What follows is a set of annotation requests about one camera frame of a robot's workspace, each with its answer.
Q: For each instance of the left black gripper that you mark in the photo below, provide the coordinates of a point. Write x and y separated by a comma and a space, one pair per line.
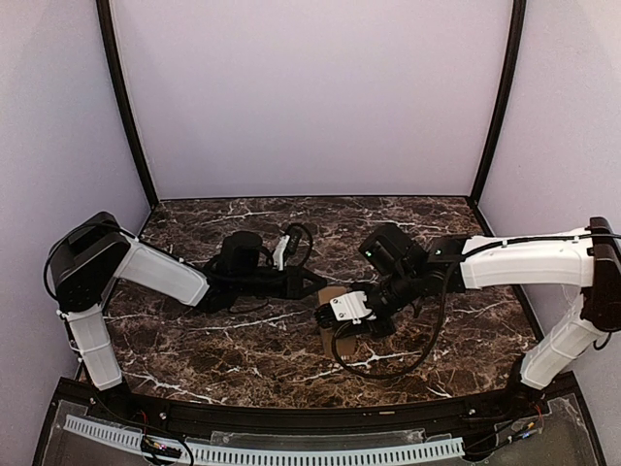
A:
293, 279

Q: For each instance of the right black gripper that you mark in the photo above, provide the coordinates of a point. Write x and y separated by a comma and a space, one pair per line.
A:
387, 328

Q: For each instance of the brown cardboard box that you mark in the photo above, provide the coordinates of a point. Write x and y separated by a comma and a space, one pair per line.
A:
346, 345

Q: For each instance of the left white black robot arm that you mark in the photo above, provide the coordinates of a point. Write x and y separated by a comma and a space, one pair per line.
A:
83, 268

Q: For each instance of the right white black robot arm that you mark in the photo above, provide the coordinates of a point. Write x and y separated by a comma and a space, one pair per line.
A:
588, 258

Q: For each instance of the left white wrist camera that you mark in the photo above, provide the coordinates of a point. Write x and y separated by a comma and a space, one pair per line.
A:
280, 253

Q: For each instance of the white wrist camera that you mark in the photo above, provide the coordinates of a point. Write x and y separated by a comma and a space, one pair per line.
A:
351, 307
280, 253

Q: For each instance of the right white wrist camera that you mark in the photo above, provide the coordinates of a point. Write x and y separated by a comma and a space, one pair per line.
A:
351, 307

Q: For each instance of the black front rail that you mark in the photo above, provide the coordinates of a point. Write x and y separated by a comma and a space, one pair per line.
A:
462, 415

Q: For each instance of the white slotted cable duct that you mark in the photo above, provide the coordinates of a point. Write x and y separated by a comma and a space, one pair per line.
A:
227, 448

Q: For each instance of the left black frame post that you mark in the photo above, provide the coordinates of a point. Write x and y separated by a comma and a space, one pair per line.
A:
121, 96

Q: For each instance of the black frame post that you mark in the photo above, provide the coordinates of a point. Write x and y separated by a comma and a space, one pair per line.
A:
514, 36
121, 96

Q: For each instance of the right black frame post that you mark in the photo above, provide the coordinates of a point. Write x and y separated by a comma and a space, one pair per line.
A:
514, 36

